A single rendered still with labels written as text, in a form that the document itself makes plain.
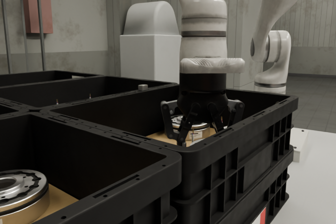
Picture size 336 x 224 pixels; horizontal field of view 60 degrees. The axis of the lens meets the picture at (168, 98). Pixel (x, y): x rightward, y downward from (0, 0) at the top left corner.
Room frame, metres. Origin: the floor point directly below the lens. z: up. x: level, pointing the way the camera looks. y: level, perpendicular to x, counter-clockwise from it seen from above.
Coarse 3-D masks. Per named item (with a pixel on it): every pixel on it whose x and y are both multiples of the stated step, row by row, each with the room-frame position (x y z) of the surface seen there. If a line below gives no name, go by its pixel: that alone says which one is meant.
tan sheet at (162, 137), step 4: (212, 128) 0.68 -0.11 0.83; (156, 132) 0.65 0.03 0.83; (160, 132) 0.65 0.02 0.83; (212, 132) 0.65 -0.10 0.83; (148, 136) 0.62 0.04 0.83; (152, 136) 0.62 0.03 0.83; (156, 136) 0.62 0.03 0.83; (160, 136) 0.62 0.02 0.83; (164, 136) 0.62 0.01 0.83; (208, 136) 0.62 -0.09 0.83; (164, 140) 0.59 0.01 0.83; (168, 140) 0.59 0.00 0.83; (172, 140) 0.59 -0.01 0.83; (188, 140) 0.59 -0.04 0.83; (188, 144) 0.57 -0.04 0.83
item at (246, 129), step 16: (112, 96) 0.57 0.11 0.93; (128, 96) 0.60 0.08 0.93; (272, 96) 0.60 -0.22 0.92; (288, 96) 0.58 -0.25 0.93; (48, 112) 0.44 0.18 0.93; (272, 112) 0.45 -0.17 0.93; (288, 112) 0.52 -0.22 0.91; (96, 128) 0.36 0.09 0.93; (112, 128) 0.35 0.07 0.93; (240, 128) 0.36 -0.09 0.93; (256, 128) 0.40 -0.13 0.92; (160, 144) 0.29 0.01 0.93; (192, 144) 0.29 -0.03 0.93; (208, 144) 0.30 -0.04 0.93; (224, 144) 0.32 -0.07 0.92; (240, 144) 0.36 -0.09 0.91; (192, 160) 0.28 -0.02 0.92; (208, 160) 0.29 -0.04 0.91
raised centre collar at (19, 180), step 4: (0, 176) 0.35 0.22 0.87; (4, 176) 0.35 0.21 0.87; (8, 176) 0.35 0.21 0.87; (12, 176) 0.35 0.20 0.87; (16, 176) 0.35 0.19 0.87; (20, 176) 0.35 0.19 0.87; (0, 180) 0.34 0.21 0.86; (4, 180) 0.35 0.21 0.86; (8, 180) 0.35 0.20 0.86; (12, 180) 0.35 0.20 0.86; (16, 180) 0.34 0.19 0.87; (20, 180) 0.34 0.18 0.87; (12, 184) 0.33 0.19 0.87; (16, 184) 0.33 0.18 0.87; (20, 184) 0.33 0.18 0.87; (4, 188) 0.32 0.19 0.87; (8, 188) 0.32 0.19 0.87; (12, 188) 0.32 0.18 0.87; (16, 188) 0.32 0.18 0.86; (0, 192) 0.31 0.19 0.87; (4, 192) 0.31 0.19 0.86; (8, 192) 0.31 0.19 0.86
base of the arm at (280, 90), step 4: (256, 88) 0.87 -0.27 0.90; (260, 88) 0.85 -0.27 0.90; (264, 88) 0.84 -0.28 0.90; (268, 88) 0.84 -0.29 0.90; (272, 88) 0.83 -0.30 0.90; (276, 88) 0.83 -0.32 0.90; (280, 88) 0.84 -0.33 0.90; (284, 88) 0.85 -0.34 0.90; (272, 92) 0.84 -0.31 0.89; (276, 92) 0.84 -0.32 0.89; (280, 92) 0.84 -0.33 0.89; (284, 92) 0.85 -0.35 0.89
